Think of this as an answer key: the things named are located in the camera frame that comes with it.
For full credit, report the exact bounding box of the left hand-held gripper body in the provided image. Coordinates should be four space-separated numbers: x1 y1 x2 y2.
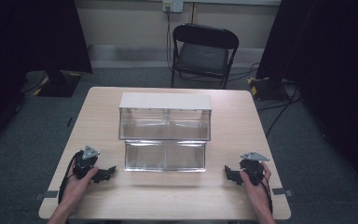
73 145 101 180

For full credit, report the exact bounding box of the person's right hand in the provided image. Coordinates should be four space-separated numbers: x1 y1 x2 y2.
239 161 273 204

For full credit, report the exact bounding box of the person's left hand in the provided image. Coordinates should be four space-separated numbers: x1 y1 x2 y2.
61 165 100 207

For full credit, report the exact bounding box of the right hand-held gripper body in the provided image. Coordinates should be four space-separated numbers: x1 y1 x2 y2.
238 151 270 187

